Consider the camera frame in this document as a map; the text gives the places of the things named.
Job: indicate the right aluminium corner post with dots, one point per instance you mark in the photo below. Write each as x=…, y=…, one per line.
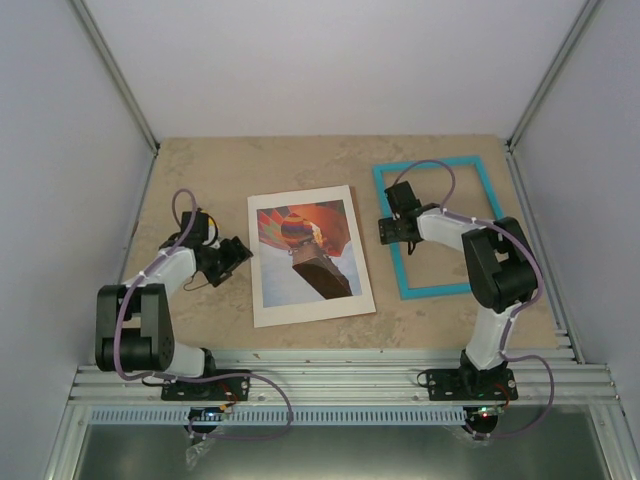
x=561, y=58

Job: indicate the aluminium rail platform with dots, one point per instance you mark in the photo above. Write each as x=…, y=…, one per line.
x=366, y=377

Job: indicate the aluminium corner post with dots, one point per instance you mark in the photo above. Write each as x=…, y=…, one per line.
x=561, y=58
x=98, y=42

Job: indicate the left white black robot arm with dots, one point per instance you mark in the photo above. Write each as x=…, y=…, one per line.
x=134, y=332

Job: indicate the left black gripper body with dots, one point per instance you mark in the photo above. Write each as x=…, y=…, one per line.
x=222, y=263

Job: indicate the teal wooden picture frame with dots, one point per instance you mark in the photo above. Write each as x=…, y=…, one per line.
x=405, y=290

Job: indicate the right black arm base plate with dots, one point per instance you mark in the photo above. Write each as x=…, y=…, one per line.
x=460, y=385

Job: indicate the yellow handled screwdriver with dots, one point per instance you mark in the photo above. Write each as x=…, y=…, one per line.
x=213, y=230

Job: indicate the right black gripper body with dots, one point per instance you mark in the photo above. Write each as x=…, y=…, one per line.
x=393, y=235

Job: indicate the left aluminium corner post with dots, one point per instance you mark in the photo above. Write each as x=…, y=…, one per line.
x=98, y=42

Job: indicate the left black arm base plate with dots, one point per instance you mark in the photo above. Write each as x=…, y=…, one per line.
x=229, y=390

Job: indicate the grey slotted cable duct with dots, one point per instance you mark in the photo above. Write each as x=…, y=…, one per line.
x=278, y=416

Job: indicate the hot air balloon photo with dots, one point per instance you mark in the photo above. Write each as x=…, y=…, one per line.
x=306, y=254

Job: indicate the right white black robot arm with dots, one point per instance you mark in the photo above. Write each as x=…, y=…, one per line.
x=504, y=279

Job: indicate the white mat board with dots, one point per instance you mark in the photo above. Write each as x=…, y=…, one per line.
x=315, y=311

